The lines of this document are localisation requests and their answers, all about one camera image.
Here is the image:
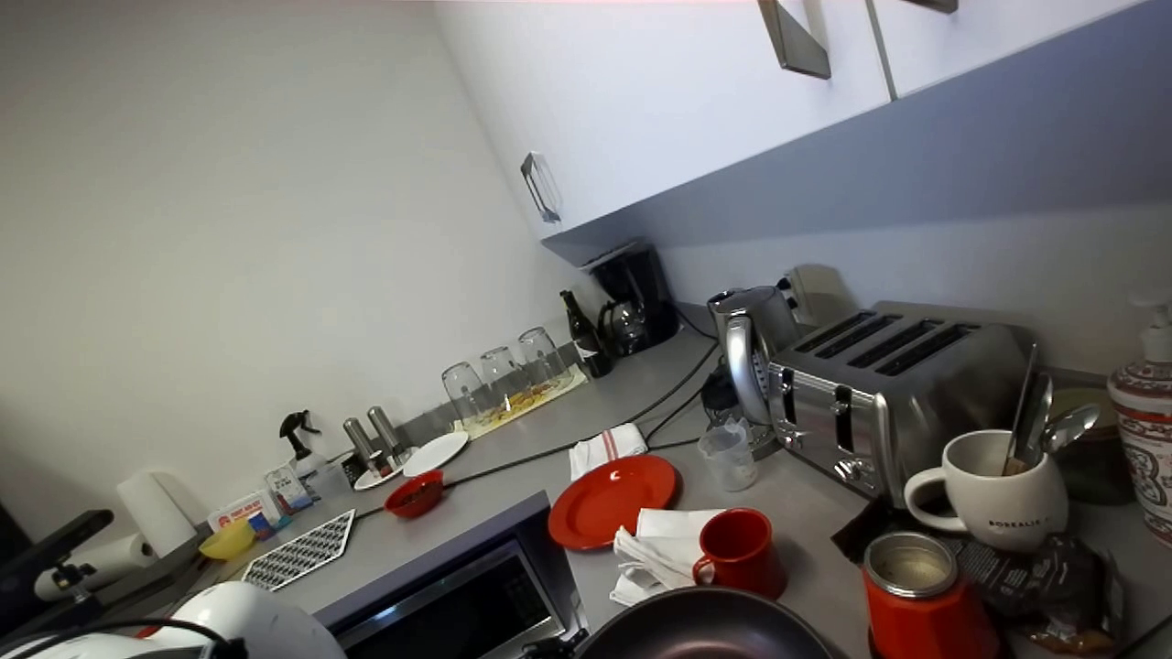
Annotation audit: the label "red moka pot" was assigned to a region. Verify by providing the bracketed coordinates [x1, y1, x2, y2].
[863, 531, 1001, 659]

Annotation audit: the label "red mug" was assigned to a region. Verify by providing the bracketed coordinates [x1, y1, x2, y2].
[693, 507, 786, 596]

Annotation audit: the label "black coffee machine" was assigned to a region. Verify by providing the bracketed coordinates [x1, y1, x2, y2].
[591, 244, 676, 355]

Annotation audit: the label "patterned ceramic jar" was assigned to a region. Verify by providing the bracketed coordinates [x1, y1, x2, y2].
[1104, 360, 1172, 543]

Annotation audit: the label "black camera stand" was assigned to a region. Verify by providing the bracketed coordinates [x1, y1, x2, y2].
[0, 507, 158, 624]

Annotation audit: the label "red plate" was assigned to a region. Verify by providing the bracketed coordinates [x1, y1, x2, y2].
[548, 452, 682, 552]

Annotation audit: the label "white mug with cutlery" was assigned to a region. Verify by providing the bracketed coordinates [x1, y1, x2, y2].
[905, 428, 1069, 552]

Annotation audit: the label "clear measuring cup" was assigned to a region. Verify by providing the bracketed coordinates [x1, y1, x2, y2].
[700, 422, 757, 493]

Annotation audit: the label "white upper cabinets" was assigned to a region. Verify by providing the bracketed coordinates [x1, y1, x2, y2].
[437, 0, 1168, 262]

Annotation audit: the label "small red bowl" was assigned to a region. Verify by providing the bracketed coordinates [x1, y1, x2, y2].
[384, 467, 442, 520]

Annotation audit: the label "folded white red-striped cloth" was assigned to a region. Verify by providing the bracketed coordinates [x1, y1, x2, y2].
[569, 424, 649, 477]

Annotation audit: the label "black frying pan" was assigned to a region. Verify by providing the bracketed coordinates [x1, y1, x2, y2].
[573, 587, 842, 659]

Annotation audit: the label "yellow bowl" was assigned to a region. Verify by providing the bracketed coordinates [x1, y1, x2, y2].
[197, 520, 255, 562]

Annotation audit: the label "silver four-slot toaster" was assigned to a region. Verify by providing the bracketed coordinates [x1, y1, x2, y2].
[771, 304, 1037, 506]

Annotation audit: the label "crumpled white cloth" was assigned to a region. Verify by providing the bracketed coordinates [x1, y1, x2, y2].
[606, 507, 715, 607]

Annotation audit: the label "black white patterned trivet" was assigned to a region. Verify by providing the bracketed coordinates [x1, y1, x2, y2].
[240, 507, 356, 594]

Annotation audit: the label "stainless steel kettle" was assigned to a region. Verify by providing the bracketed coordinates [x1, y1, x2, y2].
[708, 262, 855, 457]

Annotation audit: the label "black spray bottle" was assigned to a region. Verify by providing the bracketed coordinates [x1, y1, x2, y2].
[278, 408, 318, 461]

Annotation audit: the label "black power cable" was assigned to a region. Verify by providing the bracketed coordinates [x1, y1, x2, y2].
[350, 334, 726, 528]

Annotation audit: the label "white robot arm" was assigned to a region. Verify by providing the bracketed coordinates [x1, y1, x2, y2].
[5, 583, 343, 659]

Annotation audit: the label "paper towel roll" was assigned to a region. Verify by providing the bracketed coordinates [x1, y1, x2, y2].
[118, 472, 206, 557]

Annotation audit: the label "white small plate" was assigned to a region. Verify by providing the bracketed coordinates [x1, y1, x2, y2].
[403, 433, 468, 479]

